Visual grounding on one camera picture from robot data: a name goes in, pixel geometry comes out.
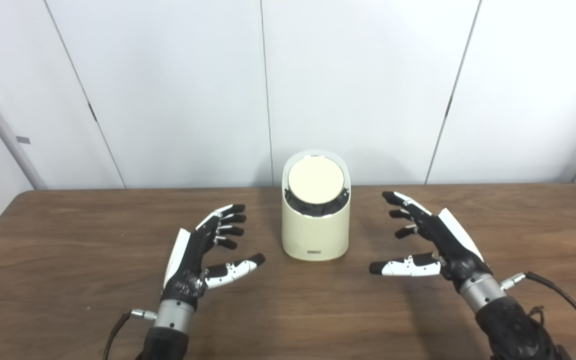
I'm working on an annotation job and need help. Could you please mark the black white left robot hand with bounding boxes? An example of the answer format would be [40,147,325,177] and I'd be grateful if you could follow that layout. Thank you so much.
[161,203,266,311]

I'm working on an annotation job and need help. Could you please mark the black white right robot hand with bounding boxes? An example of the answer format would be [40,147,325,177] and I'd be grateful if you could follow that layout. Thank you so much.
[369,191,493,295]

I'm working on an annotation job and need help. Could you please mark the cream-colored bin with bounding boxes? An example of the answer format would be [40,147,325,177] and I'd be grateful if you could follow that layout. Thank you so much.
[281,149,352,262]

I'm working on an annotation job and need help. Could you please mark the cream round bin lid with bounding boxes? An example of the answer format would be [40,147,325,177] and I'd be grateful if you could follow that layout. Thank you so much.
[288,156,345,204]

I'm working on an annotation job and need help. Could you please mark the black bin liner bag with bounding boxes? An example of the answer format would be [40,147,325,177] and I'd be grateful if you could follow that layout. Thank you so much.
[284,185,350,218]

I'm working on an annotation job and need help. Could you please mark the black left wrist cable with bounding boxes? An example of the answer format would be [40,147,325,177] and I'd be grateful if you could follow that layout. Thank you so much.
[103,309,158,360]

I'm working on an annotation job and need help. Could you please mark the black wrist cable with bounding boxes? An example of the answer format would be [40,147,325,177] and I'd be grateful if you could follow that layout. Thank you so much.
[499,271,576,351]
[103,309,158,360]

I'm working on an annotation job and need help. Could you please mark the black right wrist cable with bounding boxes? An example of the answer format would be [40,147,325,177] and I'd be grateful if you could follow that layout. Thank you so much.
[499,271,576,351]

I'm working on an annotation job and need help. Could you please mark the grey wall post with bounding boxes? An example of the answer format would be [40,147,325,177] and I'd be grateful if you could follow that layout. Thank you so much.
[0,65,48,191]

